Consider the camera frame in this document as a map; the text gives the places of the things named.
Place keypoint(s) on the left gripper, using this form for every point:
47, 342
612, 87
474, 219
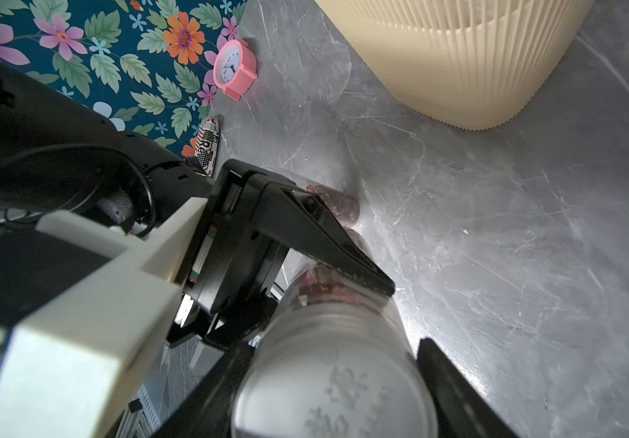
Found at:
238, 248

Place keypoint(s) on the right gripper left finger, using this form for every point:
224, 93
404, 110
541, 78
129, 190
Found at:
207, 411

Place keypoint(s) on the white jar lid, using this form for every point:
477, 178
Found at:
338, 385

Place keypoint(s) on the clear jar with flower tea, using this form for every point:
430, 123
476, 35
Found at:
321, 299

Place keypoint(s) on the open clear jar with tea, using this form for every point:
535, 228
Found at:
344, 207

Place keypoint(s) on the pink alarm clock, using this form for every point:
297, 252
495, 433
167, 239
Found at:
235, 69

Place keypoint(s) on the cream ribbed trash bin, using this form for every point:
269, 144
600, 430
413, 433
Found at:
470, 64

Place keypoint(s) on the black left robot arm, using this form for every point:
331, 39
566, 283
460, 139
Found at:
56, 154

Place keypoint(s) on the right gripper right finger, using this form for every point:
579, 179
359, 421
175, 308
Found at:
461, 410

